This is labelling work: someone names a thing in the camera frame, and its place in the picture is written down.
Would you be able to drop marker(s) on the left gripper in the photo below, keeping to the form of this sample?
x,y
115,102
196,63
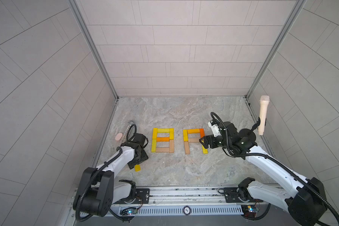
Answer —
x,y
144,157

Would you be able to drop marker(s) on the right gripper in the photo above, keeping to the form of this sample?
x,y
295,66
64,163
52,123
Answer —
x,y
211,138

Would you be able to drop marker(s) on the lime yellow block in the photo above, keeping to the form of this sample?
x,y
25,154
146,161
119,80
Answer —
x,y
204,150
153,146
160,130

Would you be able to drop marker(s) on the amber orange block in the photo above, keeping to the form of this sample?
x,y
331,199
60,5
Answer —
x,y
193,131

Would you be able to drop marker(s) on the tan wood block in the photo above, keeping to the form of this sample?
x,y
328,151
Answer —
x,y
171,146
194,140
162,150
186,146

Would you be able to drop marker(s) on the red orange block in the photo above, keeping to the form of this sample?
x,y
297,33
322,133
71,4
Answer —
x,y
202,134

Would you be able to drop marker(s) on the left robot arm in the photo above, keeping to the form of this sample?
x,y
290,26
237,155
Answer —
x,y
97,190

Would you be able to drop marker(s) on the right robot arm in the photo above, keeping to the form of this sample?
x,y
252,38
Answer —
x,y
304,199

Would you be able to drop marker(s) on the glitter silver microphone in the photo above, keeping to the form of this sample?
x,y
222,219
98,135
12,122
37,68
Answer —
x,y
130,123

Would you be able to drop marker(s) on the left circuit board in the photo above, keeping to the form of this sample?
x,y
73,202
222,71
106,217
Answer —
x,y
129,211

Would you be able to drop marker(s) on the circuit board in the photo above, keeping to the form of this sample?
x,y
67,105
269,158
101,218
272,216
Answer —
x,y
129,211
250,211

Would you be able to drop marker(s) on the right circuit board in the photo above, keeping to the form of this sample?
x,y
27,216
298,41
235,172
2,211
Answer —
x,y
250,211

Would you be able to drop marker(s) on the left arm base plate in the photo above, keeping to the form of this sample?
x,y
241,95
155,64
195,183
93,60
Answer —
x,y
141,197

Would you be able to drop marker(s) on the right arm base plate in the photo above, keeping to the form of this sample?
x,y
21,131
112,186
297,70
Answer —
x,y
230,195

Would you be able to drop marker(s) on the aluminium rail frame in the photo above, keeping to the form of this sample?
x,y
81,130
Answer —
x,y
170,201

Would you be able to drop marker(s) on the round sticker on rail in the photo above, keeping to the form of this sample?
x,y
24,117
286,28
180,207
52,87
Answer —
x,y
187,210

